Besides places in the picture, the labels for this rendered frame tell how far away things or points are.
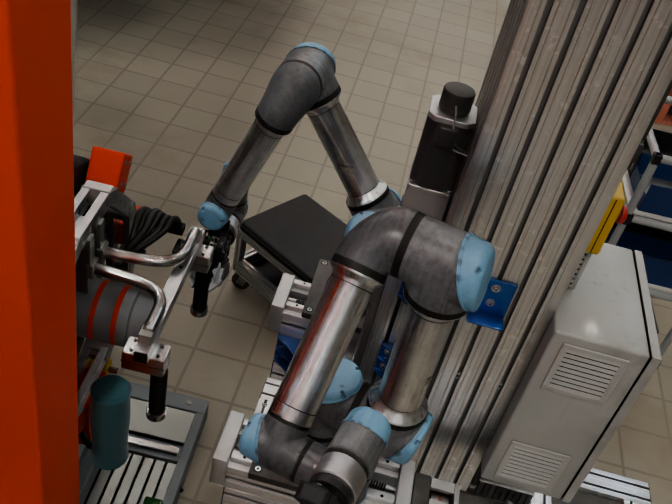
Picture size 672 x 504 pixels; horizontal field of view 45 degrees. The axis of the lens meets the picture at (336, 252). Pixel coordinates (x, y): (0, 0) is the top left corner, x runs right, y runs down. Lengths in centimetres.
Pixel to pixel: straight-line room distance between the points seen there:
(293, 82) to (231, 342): 144
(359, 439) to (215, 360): 179
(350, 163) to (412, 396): 72
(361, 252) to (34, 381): 53
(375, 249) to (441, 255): 11
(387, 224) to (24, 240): 55
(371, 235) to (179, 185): 253
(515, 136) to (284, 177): 262
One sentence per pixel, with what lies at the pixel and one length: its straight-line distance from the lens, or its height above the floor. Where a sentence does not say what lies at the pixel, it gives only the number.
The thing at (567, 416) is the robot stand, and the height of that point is 102.
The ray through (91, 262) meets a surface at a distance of 180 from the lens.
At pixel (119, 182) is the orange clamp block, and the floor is 111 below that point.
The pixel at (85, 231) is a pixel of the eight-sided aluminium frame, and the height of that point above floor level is 111.
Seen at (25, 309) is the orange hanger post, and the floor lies 138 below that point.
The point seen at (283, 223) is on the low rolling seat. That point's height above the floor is 34.
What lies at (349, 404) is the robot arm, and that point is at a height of 103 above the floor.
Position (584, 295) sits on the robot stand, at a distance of 169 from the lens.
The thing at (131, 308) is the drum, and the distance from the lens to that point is 185.
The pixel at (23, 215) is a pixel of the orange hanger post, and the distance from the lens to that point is 108.
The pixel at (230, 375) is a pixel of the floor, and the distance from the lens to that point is 295.
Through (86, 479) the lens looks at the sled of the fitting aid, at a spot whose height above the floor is 17.
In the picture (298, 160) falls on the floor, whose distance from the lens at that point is 406.
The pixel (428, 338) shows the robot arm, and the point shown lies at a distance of 139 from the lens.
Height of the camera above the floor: 221
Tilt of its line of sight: 39 degrees down
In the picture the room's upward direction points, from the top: 14 degrees clockwise
